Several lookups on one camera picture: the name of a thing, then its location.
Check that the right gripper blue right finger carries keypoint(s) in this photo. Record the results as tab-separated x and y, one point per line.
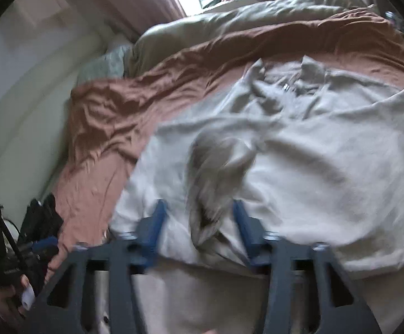
333	304

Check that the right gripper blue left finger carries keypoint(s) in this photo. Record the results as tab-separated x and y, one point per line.
64	303

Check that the beige large garment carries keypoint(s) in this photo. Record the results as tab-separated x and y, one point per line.
316	154

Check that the person's left hand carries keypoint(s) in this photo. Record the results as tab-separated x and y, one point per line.
8	308

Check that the black bag beside bed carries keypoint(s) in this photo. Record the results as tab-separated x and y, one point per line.
41	221

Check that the rust brown bed sheet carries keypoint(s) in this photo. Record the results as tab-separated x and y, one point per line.
111	120

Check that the grey green pillow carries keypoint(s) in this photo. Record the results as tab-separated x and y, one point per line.
109	65

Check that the olive green duvet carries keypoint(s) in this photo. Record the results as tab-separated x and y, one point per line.
164	40

